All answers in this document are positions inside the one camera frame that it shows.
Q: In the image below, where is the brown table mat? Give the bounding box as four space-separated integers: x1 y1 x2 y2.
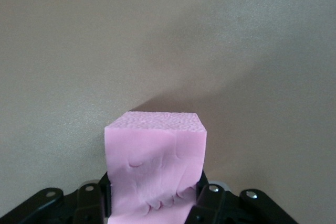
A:
0 0 336 224

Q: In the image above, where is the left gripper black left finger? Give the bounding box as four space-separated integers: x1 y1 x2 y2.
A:
0 173 112 224

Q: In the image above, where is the pink foam cube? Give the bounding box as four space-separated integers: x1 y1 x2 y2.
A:
104 111 208 224

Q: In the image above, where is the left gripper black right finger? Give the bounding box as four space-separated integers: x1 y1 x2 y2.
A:
185 171 300 224

